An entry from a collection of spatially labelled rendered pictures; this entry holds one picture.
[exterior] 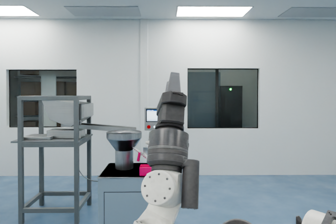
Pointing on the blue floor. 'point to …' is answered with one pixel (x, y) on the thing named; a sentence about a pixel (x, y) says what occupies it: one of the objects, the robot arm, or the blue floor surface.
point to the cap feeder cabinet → (120, 195)
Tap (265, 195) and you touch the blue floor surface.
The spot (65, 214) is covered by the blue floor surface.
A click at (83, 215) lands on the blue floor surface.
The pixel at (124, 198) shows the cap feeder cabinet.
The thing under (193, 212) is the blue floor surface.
